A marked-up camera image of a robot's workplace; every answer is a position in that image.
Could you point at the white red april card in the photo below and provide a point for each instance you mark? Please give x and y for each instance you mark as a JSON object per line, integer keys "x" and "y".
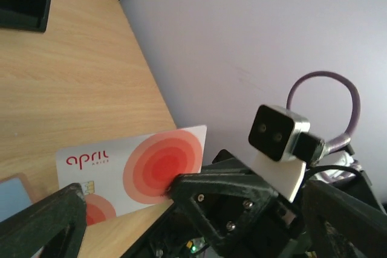
{"x": 125, "y": 175}

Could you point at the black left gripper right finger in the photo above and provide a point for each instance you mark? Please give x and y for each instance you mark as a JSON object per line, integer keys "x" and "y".
{"x": 340, "y": 225}

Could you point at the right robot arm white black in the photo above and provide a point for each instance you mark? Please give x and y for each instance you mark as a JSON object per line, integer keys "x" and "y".
{"x": 356, "y": 179}

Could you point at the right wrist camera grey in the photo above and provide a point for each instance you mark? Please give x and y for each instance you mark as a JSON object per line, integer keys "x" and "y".
{"x": 284, "y": 148}

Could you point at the right black bin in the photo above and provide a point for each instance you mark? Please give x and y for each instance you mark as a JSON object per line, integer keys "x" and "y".
{"x": 25, "y": 15}

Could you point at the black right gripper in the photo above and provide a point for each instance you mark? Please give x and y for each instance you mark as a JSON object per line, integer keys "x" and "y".
{"x": 228, "y": 208}

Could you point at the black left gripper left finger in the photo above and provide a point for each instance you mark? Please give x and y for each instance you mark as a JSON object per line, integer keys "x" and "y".
{"x": 54, "y": 226}

